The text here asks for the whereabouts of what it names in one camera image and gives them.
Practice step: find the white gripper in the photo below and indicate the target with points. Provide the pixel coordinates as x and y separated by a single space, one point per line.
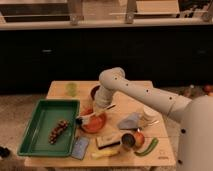
103 97

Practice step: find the dish brush with white handle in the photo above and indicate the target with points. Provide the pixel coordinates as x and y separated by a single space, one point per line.
84 120

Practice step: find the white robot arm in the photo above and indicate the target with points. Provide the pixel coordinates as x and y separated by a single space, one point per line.
195 148

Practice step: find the dark maroon bowl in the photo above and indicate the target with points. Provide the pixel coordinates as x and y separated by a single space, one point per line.
93 91

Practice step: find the red-orange bowl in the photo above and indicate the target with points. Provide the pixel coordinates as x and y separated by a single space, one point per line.
95 124

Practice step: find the pale green cup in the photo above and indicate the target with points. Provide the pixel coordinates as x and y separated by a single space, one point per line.
71 89

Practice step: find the grey folded cloth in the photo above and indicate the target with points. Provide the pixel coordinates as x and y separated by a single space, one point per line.
130 122

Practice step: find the wooden table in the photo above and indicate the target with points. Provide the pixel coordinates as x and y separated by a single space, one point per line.
162 155

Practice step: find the small metal can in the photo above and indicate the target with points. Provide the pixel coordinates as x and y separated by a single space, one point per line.
128 140

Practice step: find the brown grape bunch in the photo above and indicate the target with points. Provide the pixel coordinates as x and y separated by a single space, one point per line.
58 130

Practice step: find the blue sponge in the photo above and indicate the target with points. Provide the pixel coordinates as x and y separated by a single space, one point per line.
79 148

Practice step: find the yellow banana toy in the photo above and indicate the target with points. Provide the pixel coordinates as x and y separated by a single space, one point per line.
104 153

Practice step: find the green plastic tray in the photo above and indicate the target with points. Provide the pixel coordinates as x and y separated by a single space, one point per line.
45 117

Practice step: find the red yellow apple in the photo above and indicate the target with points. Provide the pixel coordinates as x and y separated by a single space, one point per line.
139 139

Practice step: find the black cabinet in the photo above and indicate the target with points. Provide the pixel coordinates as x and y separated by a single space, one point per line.
168 56

